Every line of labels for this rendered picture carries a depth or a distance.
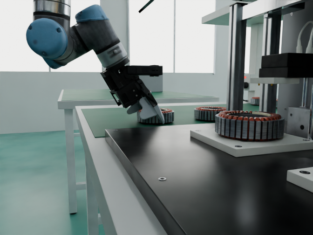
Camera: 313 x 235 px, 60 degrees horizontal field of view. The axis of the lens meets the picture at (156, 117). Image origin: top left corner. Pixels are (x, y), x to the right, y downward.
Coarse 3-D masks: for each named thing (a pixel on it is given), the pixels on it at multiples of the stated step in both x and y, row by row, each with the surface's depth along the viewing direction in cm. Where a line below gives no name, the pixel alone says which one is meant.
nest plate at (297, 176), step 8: (304, 168) 30; (312, 168) 30; (288, 176) 29; (296, 176) 28; (304, 176) 27; (312, 176) 27; (296, 184) 28; (304, 184) 27; (312, 184) 26; (312, 192) 26
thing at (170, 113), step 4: (160, 108) 86; (164, 108) 85; (164, 112) 77; (168, 112) 78; (172, 112) 79; (156, 116) 76; (164, 116) 77; (168, 116) 77; (172, 116) 79; (140, 120) 78; (144, 120) 77; (148, 120) 77; (152, 120) 76; (156, 120) 76; (164, 120) 77; (168, 120) 78; (172, 120) 79
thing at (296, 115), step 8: (288, 112) 54; (296, 112) 52; (304, 112) 50; (288, 120) 54; (296, 120) 52; (304, 120) 50; (288, 128) 54; (296, 128) 52; (304, 128) 50; (304, 136) 50
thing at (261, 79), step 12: (264, 60) 49; (276, 60) 46; (288, 60) 44; (300, 60) 44; (312, 60) 45; (264, 72) 49; (276, 72) 46; (288, 72) 44; (300, 72) 44; (312, 72) 45
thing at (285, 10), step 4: (296, 4) 57; (300, 4) 57; (304, 4) 58; (284, 8) 58; (288, 8) 58; (292, 8) 58; (296, 8) 58; (300, 8) 58; (304, 8) 58; (272, 12) 61; (276, 12) 61; (280, 12) 61; (284, 12) 61; (288, 12) 61; (292, 12) 61
